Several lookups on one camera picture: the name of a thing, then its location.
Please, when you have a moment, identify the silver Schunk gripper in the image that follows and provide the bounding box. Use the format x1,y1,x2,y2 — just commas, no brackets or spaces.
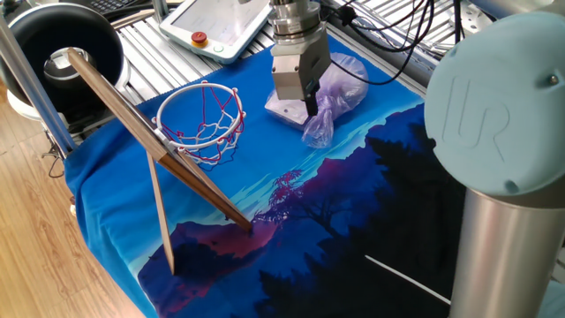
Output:
270,41,333,117

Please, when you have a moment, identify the purple plastic bag with box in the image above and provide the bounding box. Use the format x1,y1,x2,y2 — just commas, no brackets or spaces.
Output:
264,51,370,150

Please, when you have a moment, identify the blue landscape print cloth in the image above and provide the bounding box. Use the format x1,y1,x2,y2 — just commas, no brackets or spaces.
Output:
64,34,467,318

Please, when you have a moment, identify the white hoop with net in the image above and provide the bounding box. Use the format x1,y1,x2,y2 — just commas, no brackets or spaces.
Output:
151,79,247,171

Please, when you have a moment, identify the white teach pendant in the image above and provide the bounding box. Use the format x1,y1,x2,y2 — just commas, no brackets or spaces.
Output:
158,0,277,66

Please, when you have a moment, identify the black keyboard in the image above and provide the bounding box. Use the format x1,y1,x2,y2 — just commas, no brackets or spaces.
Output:
86,0,138,14

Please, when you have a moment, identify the wooden picture frame stand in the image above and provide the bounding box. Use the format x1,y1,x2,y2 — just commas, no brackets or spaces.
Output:
65,46,253,276

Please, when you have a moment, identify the white cable tie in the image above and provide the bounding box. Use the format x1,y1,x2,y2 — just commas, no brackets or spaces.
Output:
364,254,453,307

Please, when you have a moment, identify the aluminium frame post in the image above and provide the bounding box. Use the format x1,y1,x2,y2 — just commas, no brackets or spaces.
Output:
0,15,79,158

